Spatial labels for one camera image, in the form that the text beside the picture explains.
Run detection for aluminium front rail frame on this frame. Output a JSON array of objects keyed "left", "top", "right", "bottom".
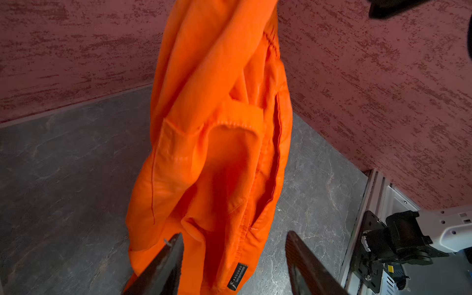
[{"left": 338, "top": 169, "right": 420, "bottom": 295}]

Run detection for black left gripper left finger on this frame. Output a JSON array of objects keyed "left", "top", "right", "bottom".
[{"left": 123, "top": 233, "right": 184, "bottom": 295}]

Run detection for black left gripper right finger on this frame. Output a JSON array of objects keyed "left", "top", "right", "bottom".
[{"left": 285, "top": 231, "right": 347, "bottom": 295}]

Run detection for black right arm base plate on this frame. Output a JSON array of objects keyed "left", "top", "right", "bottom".
[{"left": 350, "top": 210, "right": 386, "bottom": 294}]

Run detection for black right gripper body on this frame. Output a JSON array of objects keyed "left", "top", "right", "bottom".
[{"left": 368, "top": 0, "right": 472, "bottom": 61}]

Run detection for orange shorts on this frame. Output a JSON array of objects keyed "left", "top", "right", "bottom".
[{"left": 125, "top": 1, "right": 293, "bottom": 295}]

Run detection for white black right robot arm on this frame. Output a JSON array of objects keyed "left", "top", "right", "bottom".
[{"left": 358, "top": 206, "right": 472, "bottom": 265}]

